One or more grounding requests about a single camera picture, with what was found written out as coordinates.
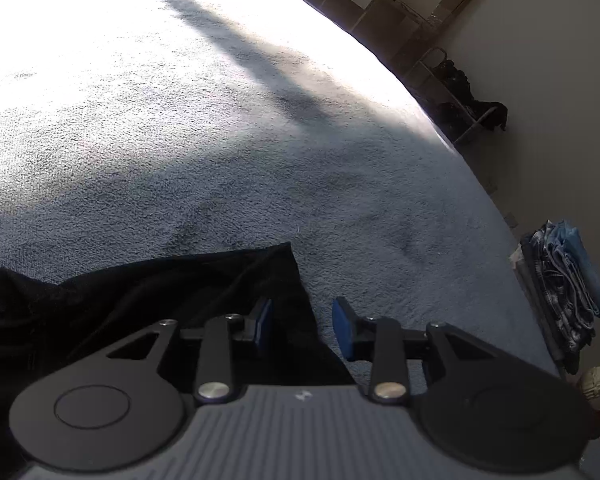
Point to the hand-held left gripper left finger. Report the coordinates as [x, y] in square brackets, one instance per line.
[264, 327]

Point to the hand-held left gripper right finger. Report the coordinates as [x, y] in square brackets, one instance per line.
[342, 330]

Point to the black printed sweatshirt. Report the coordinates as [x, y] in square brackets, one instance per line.
[130, 290]

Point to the folded plaid garment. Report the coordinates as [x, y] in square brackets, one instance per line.
[560, 290]

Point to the white metal rack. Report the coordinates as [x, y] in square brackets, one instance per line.
[430, 80]

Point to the folded blue garment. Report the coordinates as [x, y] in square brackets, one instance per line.
[587, 270]

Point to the black bag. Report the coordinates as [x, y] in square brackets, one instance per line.
[472, 97]

